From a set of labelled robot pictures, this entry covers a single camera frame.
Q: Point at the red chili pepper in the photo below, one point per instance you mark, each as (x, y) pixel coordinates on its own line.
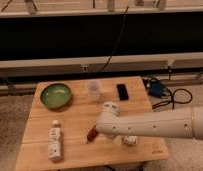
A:
(92, 134)

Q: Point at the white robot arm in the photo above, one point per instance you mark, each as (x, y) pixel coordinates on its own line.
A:
(183, 123)

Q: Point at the clear plastic cup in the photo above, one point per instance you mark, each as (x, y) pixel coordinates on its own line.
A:
(93, 88)

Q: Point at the black rectangular block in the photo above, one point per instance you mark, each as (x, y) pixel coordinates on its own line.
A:
(122, 92)

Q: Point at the green ceramic bowl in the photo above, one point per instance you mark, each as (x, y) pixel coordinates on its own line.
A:
(55, 95)

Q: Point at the blue power adapter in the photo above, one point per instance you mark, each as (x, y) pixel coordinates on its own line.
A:
(156, 90)

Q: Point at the white plastic bottle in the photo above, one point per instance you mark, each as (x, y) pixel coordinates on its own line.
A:
(54, 146)

